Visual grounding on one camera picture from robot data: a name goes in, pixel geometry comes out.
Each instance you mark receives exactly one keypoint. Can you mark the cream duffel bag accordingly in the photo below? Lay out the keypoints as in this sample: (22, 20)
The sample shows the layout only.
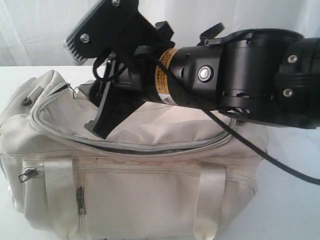
(166, 172)

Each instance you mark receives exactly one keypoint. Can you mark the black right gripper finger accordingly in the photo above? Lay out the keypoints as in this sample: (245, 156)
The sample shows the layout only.
(116, 105)

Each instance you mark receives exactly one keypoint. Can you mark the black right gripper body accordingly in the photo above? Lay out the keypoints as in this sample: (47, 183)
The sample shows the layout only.
(125, 71)

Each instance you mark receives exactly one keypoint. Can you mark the white backdrop curtain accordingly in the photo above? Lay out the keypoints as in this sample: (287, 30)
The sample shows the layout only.
(32, 32)

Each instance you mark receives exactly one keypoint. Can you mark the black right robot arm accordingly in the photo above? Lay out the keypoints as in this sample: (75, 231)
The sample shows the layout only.
(262, 76)

